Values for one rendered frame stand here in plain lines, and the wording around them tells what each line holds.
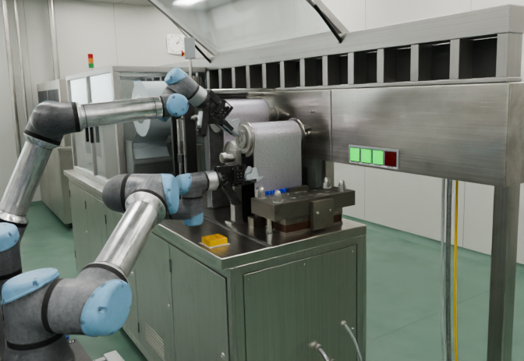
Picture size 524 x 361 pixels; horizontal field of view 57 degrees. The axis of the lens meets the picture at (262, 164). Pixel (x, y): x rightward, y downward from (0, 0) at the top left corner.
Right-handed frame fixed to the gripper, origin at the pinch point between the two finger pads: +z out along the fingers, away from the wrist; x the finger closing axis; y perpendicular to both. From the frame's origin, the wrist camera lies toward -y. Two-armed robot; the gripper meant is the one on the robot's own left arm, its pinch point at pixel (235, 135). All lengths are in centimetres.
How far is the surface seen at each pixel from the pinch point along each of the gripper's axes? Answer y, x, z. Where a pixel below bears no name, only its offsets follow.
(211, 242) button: -41.2, -19.9, 5.5
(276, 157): 2.2, -6.6, 18.2
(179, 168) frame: -18.0, 37.2, 4.0
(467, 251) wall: 78, 74, 285
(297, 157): 8.3, -6.6, 27.1
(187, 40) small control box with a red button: 36, 52, -23
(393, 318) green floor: -15, 31, 180
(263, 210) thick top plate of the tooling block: -20.8, -19.5, 17.7
